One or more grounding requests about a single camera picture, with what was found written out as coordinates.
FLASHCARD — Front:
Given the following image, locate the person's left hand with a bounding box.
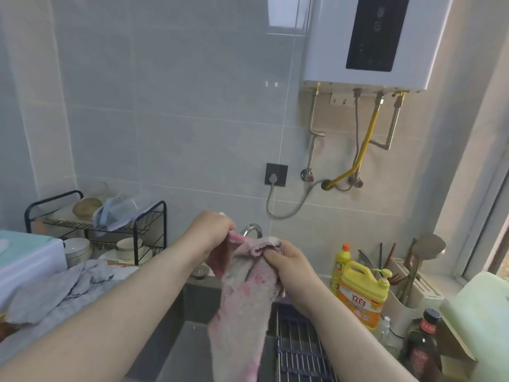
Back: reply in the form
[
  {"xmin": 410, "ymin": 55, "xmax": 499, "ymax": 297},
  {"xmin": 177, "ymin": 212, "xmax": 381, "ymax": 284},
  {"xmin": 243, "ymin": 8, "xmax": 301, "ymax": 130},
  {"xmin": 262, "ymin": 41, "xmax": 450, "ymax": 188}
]
[{"xmin": 179, "ymin": 211, "xmax": 237, "ymax": 272}]

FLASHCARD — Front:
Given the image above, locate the person's right hand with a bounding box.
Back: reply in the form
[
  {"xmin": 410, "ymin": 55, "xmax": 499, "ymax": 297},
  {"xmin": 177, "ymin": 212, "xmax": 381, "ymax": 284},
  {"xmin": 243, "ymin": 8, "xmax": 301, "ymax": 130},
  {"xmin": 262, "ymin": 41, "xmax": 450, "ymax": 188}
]
[{"xmin": 264, "ymin": 240, "xmax": 320, "ymax": 311}]

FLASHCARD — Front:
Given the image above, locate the pink dish cloth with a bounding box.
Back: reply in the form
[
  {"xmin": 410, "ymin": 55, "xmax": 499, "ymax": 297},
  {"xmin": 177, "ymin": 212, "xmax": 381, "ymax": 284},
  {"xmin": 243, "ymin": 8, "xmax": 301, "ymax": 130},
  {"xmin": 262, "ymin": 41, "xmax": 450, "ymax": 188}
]
[{"xmin": 206, "ymin": 230, "xmax": 288, "ymax": 382}]

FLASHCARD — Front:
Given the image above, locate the person's left forearm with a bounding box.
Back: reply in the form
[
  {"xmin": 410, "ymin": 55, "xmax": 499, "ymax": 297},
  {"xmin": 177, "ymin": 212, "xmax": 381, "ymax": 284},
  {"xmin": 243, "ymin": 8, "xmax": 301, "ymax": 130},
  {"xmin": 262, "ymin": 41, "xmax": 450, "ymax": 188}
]
[{"xmin": 0, "ymin": 240, "xmax": 207, "ymax": 382}]

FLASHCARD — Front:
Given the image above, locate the person's right forearm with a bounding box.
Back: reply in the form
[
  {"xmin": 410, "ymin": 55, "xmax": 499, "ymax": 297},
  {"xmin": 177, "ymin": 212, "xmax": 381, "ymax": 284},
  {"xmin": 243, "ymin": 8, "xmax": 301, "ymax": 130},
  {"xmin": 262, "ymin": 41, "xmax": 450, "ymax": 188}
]
[{"xmin": 292, "ymin": 280, "xmax": 418, "ymax": 382}]

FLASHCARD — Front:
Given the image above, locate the white countertop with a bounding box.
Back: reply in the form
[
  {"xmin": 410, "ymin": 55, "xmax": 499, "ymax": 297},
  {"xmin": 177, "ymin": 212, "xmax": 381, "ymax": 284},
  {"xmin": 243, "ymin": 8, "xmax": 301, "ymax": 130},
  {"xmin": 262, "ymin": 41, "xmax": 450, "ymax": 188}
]
[{"xmin": 171, "ymin": 270, "xmax": 405, "ymax": 361}]

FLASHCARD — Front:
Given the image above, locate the chrome faucet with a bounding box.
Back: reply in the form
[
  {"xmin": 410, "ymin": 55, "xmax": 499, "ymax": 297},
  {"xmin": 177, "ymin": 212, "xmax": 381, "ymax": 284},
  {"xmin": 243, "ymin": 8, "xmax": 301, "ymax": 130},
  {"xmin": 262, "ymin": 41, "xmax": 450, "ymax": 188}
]
[{"xmin": 240, "ymin": 223, "xmax": 264, "ymax": 240}]

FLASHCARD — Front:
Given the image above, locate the orange cap yellow bottle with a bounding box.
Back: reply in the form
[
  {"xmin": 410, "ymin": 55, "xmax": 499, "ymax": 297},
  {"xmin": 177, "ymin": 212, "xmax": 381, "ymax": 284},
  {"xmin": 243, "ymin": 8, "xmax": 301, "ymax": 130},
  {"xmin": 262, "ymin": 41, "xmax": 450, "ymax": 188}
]
[{"xmin": 329, "ymin": 242, "xmax": 353, "ymax": 298}]

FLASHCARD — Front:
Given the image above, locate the dark sink drain basket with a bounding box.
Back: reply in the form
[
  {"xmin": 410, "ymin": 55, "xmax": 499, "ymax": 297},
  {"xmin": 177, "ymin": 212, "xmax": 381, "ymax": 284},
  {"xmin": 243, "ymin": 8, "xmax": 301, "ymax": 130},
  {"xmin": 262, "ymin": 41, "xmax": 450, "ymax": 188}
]
[{"xmin": 273, "ymin": 301, "xmax": 339, "ymax": 382}]

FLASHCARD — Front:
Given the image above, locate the yellow detergent bottle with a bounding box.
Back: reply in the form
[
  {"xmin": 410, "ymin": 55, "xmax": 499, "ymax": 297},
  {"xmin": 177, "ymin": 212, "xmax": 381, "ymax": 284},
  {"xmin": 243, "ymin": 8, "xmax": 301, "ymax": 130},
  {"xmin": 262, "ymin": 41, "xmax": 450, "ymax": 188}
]
[{"xmin": 338, "ymin": 259, "xmax": 393, "ymax": 332}]

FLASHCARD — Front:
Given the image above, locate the white ceramic bowl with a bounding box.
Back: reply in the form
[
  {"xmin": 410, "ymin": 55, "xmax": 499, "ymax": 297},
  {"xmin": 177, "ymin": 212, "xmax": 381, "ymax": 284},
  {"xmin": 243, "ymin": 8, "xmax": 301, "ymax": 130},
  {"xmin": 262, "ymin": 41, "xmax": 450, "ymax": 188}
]
[{"xmin": 115, "ymin": 237, "xmax": 144, "ymax": 262}]

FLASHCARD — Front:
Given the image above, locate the steel sink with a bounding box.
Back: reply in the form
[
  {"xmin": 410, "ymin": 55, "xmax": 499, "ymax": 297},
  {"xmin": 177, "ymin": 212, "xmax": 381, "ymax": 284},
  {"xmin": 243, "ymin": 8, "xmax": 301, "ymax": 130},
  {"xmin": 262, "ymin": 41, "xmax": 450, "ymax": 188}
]
[{"xmin": 131, "ymin": 274, "xmax": 339, "ymax": 382}]

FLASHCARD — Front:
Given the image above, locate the pale blue plastic bag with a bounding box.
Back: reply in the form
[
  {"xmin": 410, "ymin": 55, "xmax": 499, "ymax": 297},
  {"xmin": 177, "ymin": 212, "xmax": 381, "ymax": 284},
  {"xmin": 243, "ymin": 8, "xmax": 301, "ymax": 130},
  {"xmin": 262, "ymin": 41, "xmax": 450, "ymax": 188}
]
[{"xmin": 92, "ymin": 193, "xmax": 153, "ymax": 232}]

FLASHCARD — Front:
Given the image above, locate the white plate stack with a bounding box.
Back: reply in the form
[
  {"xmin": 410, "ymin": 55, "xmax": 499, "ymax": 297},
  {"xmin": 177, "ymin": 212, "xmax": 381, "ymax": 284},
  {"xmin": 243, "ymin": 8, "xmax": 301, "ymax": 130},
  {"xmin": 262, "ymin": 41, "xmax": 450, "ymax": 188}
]
[{"xmin": 98, "ymin": 247, "xmax": 154, "ymax": 268}]

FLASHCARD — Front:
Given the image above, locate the small dark liquid spray bottle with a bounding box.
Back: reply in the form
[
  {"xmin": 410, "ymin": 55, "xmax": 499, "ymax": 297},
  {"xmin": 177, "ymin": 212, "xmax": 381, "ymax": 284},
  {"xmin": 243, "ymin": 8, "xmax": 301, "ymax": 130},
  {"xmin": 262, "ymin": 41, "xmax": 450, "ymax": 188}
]
[{"xmin": 375, "ymin": 315, "xmax": 395, "ymax": 343}]

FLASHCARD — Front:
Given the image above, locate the clear glass jar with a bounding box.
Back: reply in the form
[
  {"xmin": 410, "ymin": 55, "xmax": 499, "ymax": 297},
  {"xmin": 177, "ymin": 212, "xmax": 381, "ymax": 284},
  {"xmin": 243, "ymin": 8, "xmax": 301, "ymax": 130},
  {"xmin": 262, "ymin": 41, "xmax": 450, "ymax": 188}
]
[{"xmin": 85, "ymin": 180, "xmax": 111, "ymax": 200}]

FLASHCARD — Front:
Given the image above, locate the white lidded pot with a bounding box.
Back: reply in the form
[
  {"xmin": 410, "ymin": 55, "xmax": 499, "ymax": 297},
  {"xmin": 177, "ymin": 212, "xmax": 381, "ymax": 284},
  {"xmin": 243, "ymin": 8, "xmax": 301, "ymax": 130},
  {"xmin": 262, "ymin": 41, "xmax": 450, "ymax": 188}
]
[{"xmin": 63, "ymin": 237, "xmax": 93, "ymax": 270}]

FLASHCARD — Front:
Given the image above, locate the beige utensil holder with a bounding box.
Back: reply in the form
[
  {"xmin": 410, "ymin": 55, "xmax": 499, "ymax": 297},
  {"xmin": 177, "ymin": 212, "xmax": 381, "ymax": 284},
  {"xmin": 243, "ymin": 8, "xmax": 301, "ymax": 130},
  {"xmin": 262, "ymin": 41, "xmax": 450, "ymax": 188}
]
[{"xmin": 383, "ymin": 256, "xmax": 446, "ymax": 340}]

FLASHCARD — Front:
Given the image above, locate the beige spatula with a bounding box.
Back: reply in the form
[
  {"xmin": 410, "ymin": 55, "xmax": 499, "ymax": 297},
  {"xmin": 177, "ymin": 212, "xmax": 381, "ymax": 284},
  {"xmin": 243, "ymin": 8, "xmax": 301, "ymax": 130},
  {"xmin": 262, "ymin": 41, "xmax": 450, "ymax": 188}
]
[{"xmin": 397, "ymin": 233, "xmax": 447, "ymax": 303}]

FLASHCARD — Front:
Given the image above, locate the dark sauce bottle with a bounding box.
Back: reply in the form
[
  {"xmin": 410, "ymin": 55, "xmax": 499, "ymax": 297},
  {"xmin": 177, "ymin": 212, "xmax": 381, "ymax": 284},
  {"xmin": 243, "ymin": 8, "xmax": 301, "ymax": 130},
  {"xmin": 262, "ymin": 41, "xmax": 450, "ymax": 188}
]
[{"xmin": 399, "ymin": 308, "xmax": 443, "ymax": 382}]

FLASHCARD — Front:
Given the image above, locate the grey white cloth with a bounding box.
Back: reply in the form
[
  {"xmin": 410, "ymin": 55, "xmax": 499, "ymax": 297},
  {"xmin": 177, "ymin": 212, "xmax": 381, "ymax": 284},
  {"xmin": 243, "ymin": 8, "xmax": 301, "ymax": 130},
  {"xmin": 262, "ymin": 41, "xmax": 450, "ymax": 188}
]
[{"xmin": 6, "ymin": 258, "xmax": 141, "ymax": 343}]

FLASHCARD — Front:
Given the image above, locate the small brown cardboard box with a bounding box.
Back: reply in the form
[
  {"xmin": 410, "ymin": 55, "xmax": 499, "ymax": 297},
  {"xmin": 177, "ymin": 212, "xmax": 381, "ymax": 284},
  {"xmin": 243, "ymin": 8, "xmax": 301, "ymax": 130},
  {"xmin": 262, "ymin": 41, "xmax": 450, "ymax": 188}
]
[{"xmin": 408, "ymin": 309, "xmax": 479, "ymax": 372}]

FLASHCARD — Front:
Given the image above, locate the white microwave oven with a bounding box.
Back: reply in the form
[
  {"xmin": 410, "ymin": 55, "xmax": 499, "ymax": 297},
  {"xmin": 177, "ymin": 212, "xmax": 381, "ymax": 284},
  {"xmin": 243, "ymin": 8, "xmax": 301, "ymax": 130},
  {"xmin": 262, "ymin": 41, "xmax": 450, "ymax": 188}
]
[{"xmin": 0, "ymin": 229, "xmax": 68, "ymax": 309}]

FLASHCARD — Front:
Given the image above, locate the pale green cutting board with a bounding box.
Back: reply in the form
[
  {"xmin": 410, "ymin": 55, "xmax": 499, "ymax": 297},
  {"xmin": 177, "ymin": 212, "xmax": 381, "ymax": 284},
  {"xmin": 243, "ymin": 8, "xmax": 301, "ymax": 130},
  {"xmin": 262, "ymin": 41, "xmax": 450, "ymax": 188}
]
[{"xmin": 438, "ymin": 271, "xmax": 509, "ymax": 382}]

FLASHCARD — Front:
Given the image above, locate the white water heater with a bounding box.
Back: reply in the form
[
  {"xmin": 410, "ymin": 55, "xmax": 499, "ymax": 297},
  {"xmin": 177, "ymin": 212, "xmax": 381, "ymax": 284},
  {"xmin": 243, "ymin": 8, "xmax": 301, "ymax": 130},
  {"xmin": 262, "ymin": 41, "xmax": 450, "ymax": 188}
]
[{"xmin": 300, "ymin": 0, "xmax": 455, "ymax": 93}]

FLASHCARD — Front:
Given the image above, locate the black wire rack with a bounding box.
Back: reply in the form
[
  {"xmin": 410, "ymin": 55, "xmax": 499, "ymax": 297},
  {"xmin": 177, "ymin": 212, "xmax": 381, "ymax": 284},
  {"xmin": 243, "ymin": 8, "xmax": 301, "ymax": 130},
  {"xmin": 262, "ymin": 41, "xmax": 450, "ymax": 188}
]
[{"xmin": 24, "ymin": 189, "xmax": 168, "ymax": 268}]

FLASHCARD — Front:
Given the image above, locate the grey power cable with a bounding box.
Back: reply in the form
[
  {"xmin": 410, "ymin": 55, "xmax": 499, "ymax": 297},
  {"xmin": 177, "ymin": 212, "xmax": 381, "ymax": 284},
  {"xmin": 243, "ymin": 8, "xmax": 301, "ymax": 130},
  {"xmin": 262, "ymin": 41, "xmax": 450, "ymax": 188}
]
[{"xmin": 265, "ymin": 88, "xmax": 363, "ymax": 221}]

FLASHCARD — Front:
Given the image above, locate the dark wall socket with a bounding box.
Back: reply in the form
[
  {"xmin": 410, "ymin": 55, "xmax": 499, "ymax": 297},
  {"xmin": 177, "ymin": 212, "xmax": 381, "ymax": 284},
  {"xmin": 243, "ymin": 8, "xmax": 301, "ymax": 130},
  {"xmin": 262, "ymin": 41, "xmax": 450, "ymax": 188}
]
[{"xmin": 265, "ymin": 162, "xmax": 289, "ymax": 187}]

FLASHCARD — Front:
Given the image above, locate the metal flexible hose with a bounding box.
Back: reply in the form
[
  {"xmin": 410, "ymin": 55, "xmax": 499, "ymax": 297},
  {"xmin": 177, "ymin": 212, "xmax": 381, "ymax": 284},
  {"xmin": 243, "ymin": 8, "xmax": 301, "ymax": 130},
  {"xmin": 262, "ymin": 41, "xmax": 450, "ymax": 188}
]
[
  {"xmin": 348, "ymin": 92, "xmax": 405, "ymax": 184},
  {"xmin": 307, "ymin": 90, "xmax": 327, "ymax": 175}
]

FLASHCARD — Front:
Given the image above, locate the yellow gas hose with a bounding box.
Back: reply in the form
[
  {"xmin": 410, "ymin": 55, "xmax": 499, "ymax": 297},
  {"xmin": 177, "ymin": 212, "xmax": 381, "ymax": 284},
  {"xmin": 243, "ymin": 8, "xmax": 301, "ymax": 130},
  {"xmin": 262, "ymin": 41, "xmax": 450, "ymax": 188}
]
[{"xmin": 321, "ymin": 91, "xmax": 385, "ymax": 193}]

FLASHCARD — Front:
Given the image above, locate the white window frame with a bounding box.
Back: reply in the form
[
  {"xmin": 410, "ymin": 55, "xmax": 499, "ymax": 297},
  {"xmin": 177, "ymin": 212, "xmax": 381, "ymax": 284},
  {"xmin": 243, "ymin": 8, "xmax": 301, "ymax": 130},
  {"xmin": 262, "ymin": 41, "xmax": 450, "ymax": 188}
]
[{"xmin": 432, "ymin": 127, "xmax": 509, "ymax": 289}]

